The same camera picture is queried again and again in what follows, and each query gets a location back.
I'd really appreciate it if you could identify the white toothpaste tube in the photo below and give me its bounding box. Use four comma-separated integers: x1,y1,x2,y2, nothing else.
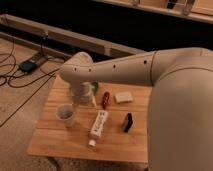
88,110,108,147

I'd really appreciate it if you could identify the small wooden table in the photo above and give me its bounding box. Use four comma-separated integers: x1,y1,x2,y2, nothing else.
26,74,153,165

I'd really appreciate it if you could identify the white soap bar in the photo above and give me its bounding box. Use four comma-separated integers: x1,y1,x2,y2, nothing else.
115,92,133,103

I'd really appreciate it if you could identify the black floor cable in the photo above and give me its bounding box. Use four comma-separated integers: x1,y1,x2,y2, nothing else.
0,36,73,128

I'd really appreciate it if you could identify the black power adapter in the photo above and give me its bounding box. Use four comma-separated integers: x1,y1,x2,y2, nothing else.
19,60,37,73

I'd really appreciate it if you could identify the wooden baseboard rail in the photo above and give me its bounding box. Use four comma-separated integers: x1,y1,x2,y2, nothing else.
0,14,144,57

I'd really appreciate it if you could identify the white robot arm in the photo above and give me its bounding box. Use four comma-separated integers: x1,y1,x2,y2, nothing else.
60,47,213,171

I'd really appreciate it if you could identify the brown sausage toy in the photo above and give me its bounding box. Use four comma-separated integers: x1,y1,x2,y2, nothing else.
102,92,110,109

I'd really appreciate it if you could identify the green bowl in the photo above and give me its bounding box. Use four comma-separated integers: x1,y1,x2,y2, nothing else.
91,82,99,94

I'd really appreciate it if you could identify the black eraser block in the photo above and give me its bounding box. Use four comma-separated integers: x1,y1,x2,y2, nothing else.
122,113,133,133

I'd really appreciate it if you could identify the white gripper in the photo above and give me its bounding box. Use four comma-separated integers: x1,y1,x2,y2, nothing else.
70,82,96,107

